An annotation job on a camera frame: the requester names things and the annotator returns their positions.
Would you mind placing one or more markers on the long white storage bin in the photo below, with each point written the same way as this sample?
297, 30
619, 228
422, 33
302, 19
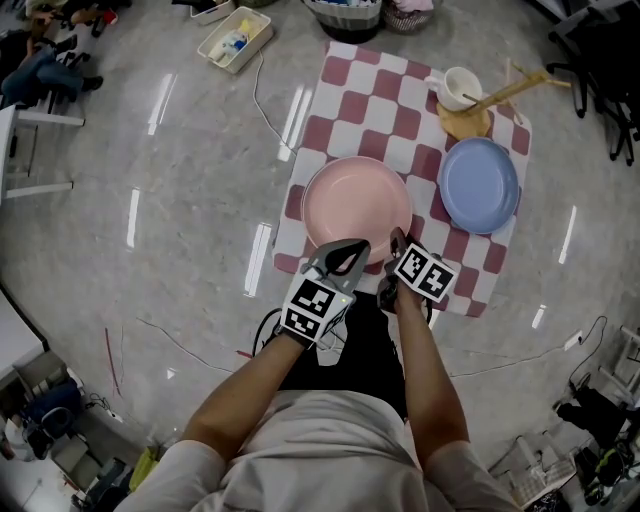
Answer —
250, 50

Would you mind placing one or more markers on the yellow packet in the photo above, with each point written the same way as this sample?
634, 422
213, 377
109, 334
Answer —
248, 26

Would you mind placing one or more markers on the pink cloth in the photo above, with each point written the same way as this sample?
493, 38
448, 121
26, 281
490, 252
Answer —
412, 5

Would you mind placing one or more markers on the grey woven basket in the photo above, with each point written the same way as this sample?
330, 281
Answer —
345, 20

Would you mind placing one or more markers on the white desk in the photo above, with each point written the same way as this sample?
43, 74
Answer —
15, 335
7, 145

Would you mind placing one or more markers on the black office chair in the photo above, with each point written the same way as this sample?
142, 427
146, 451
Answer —
605, 60

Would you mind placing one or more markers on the white mug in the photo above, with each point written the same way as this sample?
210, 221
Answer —
462, 87

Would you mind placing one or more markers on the person's right forearm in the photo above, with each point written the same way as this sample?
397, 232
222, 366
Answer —
430, 380

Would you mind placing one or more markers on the person's left forearm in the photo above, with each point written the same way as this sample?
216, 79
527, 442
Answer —
240, 395

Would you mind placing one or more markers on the pink plate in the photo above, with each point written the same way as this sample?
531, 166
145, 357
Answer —
357, 202

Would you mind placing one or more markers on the blue plate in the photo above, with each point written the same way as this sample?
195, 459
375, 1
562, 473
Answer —
477, 185

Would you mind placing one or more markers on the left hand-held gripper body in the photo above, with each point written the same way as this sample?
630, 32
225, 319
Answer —
312, 300

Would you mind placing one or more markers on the red white checkered tablecloth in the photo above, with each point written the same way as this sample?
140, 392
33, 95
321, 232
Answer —
360, 100

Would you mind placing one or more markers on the white and blue bottle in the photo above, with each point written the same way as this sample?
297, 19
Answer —
230, 42

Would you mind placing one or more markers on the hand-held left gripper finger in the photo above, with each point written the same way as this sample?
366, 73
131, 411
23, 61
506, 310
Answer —
320, 255
361, 267

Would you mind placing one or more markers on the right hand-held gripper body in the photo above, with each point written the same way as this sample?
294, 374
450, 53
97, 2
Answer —
425, 270

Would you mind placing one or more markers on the black shorts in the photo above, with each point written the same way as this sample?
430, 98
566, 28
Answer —
350, 350

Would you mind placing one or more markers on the small white storage bin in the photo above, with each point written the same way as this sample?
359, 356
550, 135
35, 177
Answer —
212, 12

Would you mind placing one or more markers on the wooden mug tree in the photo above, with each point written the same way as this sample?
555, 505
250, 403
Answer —
467, 125

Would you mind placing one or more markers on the white t-shirt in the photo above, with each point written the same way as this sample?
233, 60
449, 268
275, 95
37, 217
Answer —
325, 450

